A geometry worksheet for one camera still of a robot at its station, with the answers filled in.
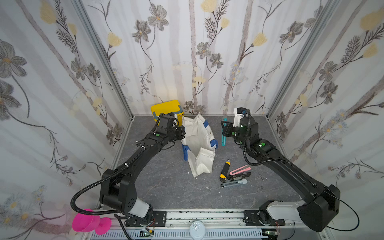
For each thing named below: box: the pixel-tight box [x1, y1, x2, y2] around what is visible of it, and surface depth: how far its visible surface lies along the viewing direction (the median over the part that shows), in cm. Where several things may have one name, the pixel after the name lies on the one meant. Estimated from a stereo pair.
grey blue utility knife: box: [221, 179, 248, 188], surface depth 88 cm
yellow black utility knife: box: [219, 159, 231, 183], surface depth 92 cm
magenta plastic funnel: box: [72, 208, 112, 235], surface depth 62 cm
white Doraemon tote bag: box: [181, 114, 219, 178], surface depth 89 cm
